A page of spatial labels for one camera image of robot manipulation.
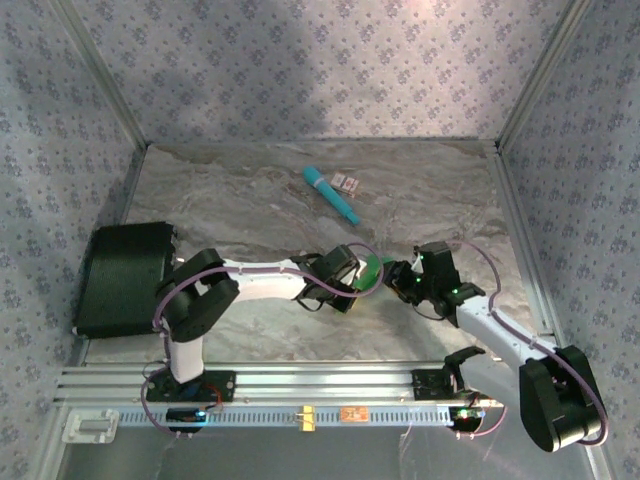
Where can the teal marker pen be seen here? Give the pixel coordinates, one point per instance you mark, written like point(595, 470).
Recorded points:
point(330, 192)

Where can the aluminium side rail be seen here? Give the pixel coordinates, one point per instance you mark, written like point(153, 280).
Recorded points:
point(515, 210)
point(131, 185)

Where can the small red white card box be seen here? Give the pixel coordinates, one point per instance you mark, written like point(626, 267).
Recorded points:
point(346, 184)

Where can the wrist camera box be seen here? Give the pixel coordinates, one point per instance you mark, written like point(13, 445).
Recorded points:
point(360, 267)
point(416, 265)

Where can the orange label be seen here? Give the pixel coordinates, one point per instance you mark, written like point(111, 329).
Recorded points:
point(354, 414)

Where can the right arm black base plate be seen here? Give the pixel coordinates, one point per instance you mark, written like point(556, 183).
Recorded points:
point(425, 385)

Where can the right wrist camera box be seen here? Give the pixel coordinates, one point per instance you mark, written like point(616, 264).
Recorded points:
point(416, 265)

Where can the aluminium frame post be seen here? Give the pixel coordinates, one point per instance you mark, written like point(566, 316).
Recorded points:
point(104, 75)
point(540, 75)

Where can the black ribbed case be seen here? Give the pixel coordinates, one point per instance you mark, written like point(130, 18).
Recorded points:
point(125, 280)

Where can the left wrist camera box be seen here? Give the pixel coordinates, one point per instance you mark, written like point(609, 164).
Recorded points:
point(360, 267)

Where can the clear acrylic panel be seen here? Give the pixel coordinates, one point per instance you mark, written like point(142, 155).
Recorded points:
point(300, 455)

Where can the aluminium mounting rail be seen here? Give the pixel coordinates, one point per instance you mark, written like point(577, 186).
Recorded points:
point(325, 382)

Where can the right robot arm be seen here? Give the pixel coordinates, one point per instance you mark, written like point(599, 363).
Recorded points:
point(555, 400)

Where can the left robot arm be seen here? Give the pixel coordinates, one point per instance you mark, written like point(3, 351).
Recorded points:
point(270, 282)

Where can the clear acrylic bracket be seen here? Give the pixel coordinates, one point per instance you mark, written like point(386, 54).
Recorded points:
point(91, 426)

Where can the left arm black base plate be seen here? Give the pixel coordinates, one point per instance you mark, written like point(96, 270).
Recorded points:
point(225, 385)

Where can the green square paper sheet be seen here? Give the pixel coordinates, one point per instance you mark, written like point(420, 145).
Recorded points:
point(372, 267)

